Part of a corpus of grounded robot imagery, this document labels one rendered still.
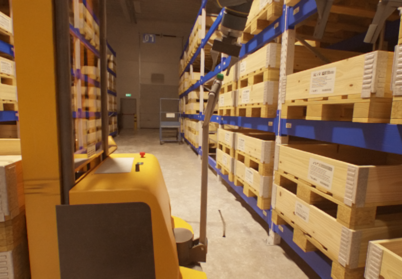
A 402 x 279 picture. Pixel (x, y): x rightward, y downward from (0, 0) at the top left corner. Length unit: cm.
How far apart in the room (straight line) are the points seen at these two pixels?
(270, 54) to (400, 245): 163
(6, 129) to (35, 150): 342
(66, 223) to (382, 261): 138
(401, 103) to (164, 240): 116
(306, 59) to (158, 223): 199
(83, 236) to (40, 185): 27
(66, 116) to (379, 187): 153
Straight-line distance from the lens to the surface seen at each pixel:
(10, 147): 196
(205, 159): 128
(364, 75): 138
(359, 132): 144
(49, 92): 103
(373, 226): 155
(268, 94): 215
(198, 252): 149
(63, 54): 104
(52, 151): 104
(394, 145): 132
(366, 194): 143
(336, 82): 150
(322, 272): 184
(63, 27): 106
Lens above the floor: 120
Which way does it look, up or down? 7 degrees down
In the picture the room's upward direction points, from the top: 1 degrees clockwise
